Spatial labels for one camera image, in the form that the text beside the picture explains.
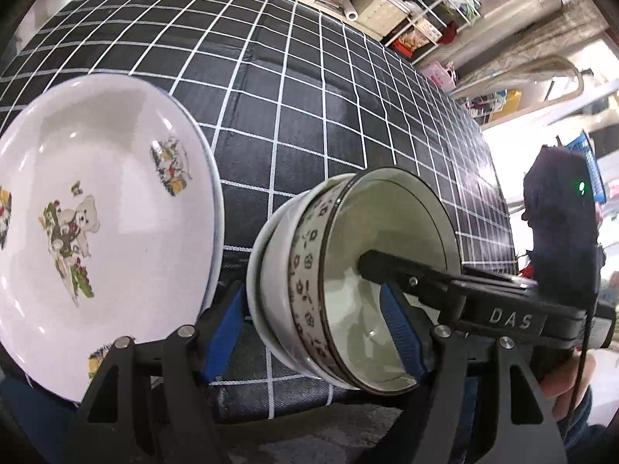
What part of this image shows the floral patterned green bowl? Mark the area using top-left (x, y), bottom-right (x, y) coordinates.
top-left (287, 167), bottom-right (462, 395)

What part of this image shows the large white bowl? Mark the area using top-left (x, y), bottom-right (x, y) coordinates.
top-left (246, 174), bottom-right (352, 390)

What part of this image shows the bear pattern white plate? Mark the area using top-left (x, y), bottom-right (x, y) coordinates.
top-left (1, 73), bottom-right (224, 402)

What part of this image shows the right hand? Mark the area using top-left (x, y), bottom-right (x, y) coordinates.
top-left (540, 352), bottom-right (596, 421)

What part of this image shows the blue plastic basket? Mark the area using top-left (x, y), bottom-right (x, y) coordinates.
top-left (566, 131), bottom-right (606, 205)

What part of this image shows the pink gift bag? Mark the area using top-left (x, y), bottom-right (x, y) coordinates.
top-left (422, 61), bottom-right (457, 92)

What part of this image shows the black checked tablecloth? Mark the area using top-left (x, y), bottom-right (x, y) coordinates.
top-left (0, 0), bottom-right (518, 421)

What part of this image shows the white metal shelf rack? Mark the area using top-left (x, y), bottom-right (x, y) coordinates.
top-left (383, 0), bottom-right (482, 64)

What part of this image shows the white paper roll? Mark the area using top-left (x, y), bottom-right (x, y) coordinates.
top-left (340, 0), bottom-right (359, 22)

